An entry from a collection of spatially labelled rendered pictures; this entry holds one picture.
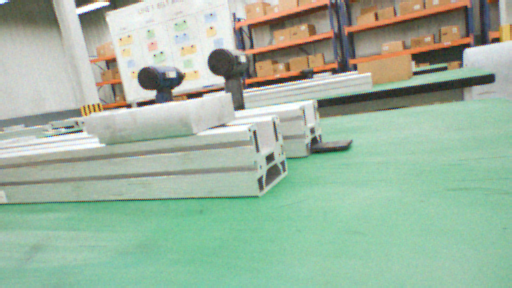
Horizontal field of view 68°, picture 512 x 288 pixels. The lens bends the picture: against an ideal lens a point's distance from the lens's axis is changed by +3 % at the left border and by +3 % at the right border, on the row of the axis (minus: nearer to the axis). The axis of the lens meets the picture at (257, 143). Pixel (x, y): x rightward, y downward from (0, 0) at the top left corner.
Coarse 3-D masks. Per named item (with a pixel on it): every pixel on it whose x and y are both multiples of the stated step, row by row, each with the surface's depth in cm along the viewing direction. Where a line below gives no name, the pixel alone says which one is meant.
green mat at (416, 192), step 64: (384, 128) 74; (448, 128) 64; (320, 192) 41; (384, 192) 38; (448, 192) 35; (0, 256) 39; (64, 256) 36; (128, 256) 33; (192, 256) 31; (256, 256) 29; (320, 256) 27; (384, 256) 25; (448, 256) 24
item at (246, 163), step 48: (96, 144) 53; (144, 144) 49; (192, 144) 46; (240, 144) 44; (0, 192) 64; (48, 192) 59; (96, 192) 55; (144, 192) 51; (192, 192) 47; (240, 192) 44
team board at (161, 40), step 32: (160, 0) 379; (192, 0) 364; (224, 0) 350; (128, 32) 404; (160, 32) 387; (192, 32) 372; (224, 32) 358; (128, 64) 413; (160, 64) 396; (192, 64) 379; (128, 96) 423
